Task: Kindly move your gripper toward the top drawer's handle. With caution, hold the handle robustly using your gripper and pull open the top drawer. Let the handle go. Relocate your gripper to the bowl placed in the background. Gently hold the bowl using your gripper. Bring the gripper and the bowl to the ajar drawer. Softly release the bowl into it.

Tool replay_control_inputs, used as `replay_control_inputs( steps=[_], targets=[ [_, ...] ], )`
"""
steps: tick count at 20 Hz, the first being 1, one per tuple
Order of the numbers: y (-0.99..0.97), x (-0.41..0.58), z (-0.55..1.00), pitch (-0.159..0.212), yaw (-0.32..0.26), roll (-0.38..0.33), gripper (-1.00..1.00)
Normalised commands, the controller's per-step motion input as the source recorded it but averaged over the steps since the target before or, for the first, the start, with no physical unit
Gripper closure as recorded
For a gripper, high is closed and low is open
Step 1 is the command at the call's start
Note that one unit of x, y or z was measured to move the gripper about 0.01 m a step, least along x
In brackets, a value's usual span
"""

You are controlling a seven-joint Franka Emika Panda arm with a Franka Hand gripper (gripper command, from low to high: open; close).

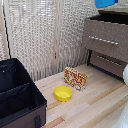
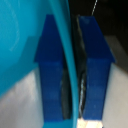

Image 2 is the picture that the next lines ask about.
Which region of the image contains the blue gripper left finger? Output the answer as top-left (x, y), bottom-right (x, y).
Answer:
top-left (33, 13), bottom-right (73, 122)

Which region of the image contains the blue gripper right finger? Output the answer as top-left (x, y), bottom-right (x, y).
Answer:
top-left (75, 14), bottom-right (116, 122)

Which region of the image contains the blue plastic bowl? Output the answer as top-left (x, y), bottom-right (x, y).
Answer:
top-left (0, 0), bottom-right (82, 128)

